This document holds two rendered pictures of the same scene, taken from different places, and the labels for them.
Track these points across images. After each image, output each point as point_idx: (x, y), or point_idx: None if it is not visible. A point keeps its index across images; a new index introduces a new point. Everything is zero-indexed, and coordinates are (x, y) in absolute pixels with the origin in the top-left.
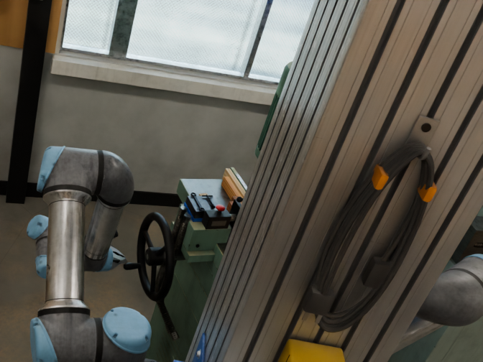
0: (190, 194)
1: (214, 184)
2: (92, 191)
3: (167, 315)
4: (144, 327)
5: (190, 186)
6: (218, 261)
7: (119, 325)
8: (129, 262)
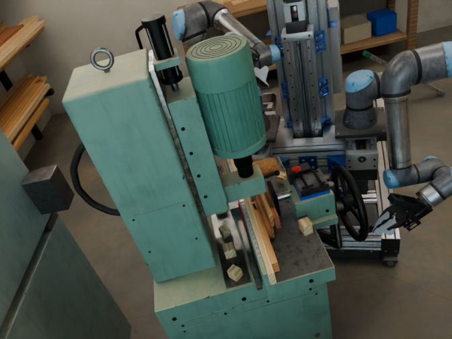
0: (325, 183)
1: (288, 268)
2: None
3: (325, 232)
4: (350, 77)
5: (319, 256)
6: None
7: (363, 72)
8: (369, 229)
